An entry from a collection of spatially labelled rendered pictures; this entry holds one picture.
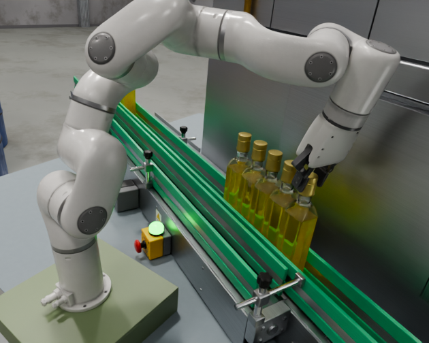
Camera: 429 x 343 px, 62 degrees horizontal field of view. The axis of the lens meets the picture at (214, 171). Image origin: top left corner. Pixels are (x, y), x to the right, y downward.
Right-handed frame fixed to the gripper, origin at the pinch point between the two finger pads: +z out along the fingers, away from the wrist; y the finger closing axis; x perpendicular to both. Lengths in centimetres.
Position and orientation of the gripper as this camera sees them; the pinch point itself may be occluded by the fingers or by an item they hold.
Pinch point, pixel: (309, 178)
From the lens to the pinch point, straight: 76.3
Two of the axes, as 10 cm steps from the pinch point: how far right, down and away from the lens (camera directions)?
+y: -8.5, 1.7, -4.9
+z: -2.2, 7.4, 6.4
